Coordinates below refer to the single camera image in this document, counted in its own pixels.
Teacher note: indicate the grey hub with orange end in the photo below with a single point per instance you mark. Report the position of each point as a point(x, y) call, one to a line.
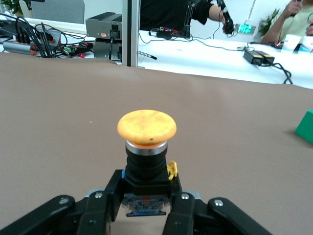
point(17, 47)

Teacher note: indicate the grey metal electronics box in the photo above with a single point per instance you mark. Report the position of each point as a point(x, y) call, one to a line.
point(102, 49)
point(102, 24)

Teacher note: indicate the aluminium post with brackets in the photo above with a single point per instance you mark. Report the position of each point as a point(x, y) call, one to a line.
point(130, 31)

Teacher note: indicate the yellow mushroom push button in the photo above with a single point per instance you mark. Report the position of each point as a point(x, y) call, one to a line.
point(146, 127)

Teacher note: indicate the black power brick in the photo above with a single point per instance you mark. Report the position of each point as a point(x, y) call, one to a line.
point(252, 56)
point(267, 58)

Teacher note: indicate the small black electronics box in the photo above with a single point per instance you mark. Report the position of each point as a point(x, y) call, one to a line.
point(164, 34)

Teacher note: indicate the black hub with orange trim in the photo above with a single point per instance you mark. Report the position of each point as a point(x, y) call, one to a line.
point(50, 35)

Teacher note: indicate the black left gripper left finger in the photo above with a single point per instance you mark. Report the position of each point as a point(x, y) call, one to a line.
point(93, 215)

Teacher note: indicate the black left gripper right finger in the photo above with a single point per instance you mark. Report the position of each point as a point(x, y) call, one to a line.
point(185, 215)

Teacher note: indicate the white paper cup blue print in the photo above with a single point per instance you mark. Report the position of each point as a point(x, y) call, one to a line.
point(306, 45)
point(289, 44)

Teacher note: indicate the person in black shirt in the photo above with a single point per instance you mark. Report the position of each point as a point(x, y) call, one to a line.
point(166, 12)

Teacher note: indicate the device with green light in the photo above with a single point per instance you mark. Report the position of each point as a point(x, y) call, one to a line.
point(244, 29)

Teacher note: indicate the green potted plant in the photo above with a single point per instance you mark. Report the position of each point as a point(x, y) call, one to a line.
point(12, 6)
point(267, 23)

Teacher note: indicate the black desk stand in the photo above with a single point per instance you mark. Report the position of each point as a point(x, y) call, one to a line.
point(187, 22)

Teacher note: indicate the green foam cube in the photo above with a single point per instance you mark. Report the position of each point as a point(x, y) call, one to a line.
point(306, 127)

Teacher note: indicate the brown table mat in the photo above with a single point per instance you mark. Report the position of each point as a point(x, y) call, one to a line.
point(61, 122)

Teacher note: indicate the person in pale green shirt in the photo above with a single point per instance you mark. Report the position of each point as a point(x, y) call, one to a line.
point(288, 22)

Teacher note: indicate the white side table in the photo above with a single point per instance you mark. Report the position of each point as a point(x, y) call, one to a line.
point(195, 56)

